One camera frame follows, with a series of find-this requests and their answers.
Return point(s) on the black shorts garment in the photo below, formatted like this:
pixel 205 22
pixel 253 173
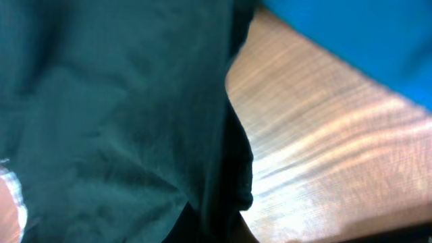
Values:
pixel 115 121

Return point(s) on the dark blue garment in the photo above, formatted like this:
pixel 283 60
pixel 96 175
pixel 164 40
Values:
pixel 388 40

